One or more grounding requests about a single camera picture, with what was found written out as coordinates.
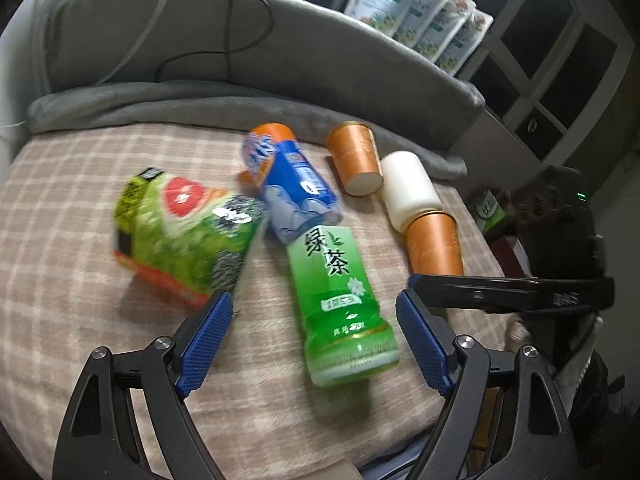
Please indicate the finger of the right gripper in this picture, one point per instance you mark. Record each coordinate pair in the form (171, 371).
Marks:
(514, 295)

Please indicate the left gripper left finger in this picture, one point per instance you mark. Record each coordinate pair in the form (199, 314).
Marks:
(99, 436)

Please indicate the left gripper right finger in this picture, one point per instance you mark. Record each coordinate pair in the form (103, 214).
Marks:
(529, 435)

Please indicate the near orange paper cup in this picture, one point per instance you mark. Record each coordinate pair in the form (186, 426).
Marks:
(433, 244)

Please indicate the orange paper cup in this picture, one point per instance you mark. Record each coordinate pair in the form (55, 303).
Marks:
(355, 158)
(433, 244)

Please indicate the far orange paper cup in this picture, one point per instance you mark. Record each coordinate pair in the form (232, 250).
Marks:
(355, 158)

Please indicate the green paper bag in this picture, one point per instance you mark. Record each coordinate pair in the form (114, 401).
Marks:
(486, 210)

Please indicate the grapefruit green tea bottle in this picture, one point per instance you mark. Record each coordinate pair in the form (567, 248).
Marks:
(184, 237)

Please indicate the blue orange drink bottle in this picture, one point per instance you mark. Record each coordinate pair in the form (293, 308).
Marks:
(296, 195)

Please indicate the grey blanket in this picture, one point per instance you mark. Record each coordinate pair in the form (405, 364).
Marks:
(233, 64)

